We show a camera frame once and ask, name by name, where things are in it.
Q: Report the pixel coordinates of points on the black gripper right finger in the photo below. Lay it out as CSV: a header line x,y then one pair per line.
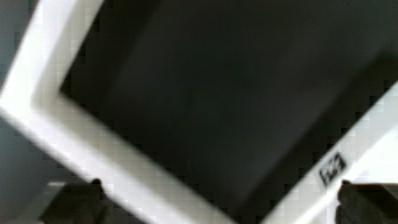
x,y
367,203

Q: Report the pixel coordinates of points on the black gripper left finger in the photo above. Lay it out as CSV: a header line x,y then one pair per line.
x,y
78,205

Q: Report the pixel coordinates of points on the white square table top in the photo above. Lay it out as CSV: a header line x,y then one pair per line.
x,y
358,161

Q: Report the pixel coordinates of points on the white U-shaped obstacle fence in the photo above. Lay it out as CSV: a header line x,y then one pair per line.
x,y
65,132

